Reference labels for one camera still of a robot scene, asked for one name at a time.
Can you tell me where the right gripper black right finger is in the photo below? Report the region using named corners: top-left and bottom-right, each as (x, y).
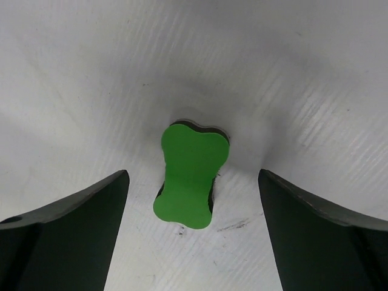
top-left (258, 169), bottom-right (387, 290)

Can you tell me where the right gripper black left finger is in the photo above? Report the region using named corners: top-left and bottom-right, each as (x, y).
top-left (1, 170), bottom-right (129, 290)

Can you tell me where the green whiteboard eraser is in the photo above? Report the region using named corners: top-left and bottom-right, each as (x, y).
top-left (153, 119), bottom-right (230, 229)

